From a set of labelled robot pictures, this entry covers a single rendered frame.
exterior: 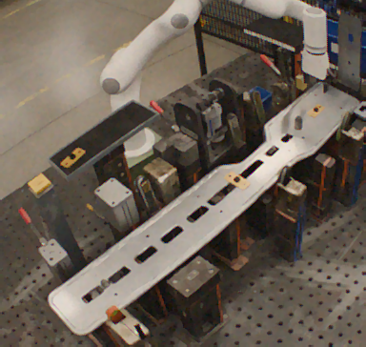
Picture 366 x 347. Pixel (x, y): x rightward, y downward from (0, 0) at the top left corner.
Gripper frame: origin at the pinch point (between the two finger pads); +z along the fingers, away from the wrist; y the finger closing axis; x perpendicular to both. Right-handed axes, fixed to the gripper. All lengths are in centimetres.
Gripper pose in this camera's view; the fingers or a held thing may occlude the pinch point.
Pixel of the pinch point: (315, 85)
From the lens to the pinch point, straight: 172.0
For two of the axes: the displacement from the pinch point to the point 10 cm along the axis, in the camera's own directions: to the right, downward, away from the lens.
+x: 7.2, -5.3, 4.4
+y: 6.8, 4.3, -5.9
